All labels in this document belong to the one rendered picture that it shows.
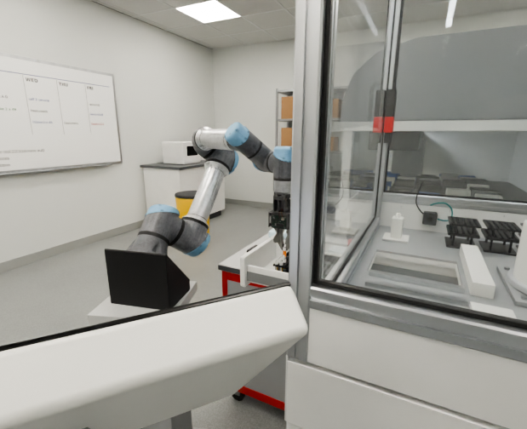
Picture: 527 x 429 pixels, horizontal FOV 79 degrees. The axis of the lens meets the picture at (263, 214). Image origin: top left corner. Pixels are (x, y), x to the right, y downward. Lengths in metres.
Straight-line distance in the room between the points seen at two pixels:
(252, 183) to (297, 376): 5.44
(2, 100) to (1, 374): 3.76
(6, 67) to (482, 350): 4.00
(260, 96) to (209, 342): 5.67
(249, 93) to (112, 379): 5.81
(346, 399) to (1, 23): 4.04
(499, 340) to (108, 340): 0.47
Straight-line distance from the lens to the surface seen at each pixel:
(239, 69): 6.12
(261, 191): 5.90
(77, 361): 0.27
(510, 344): 0.55
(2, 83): 4.00
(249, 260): 1.12
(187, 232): 1.25
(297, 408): 0.69
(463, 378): 0.57
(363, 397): 0.62
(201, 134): 1.34
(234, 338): 0.27
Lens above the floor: 1.33
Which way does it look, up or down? 14 degrees down
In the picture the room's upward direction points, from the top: straight up
